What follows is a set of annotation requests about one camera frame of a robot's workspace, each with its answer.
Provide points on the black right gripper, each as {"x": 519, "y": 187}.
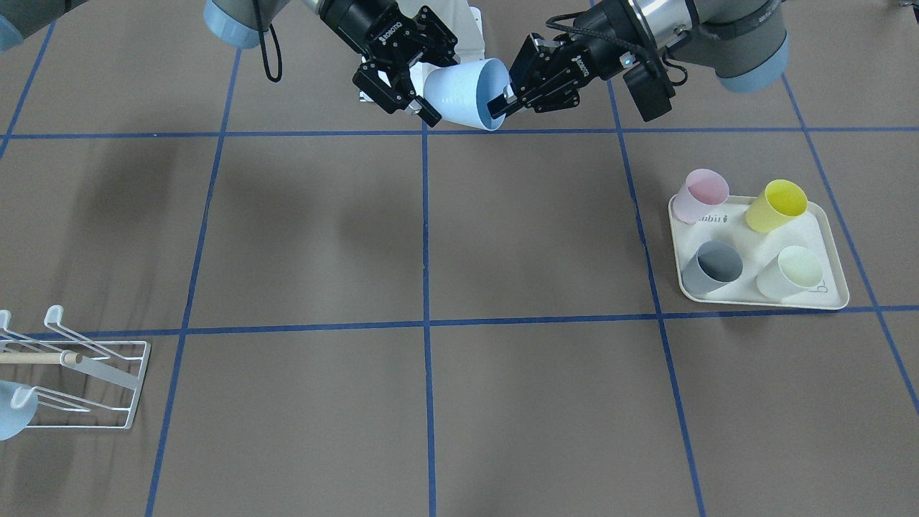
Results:
{"x": 363, "y": 21}

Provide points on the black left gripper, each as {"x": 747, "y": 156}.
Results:
{"x": 593, "y": 44}

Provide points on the light blue cup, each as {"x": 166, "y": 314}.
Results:
{"x": 18, "y": 407}
{"x": 461, "y": 93}

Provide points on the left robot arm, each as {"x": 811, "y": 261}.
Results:
{"x": 744, "y": 42}

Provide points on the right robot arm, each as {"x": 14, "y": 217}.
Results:
{"x": 249, "y": 24}

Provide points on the pink plastic cup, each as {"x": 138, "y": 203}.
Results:
{"x": 703, "y": 191}

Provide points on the grey plastic cup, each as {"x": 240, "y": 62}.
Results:
{"x": 714, "y": 265}

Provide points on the yellow plastic cup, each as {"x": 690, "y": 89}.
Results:
{"x": 778, "y": 204}

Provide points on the cream white cup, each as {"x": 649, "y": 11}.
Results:
{"x": 794, "y": 270}

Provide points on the cream plastic tray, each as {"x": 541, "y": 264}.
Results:
{"x": 811, "y": 230}

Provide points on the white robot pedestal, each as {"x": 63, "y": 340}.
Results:
{"x": 463, "y": 21}

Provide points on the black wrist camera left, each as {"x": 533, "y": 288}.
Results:
{"x": 651, "y": 91}

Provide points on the white wire cup rack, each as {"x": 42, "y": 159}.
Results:
{"x": 102, "y": 392}

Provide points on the wooden rack handle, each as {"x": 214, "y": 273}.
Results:
{"x": 65, "y": 358}

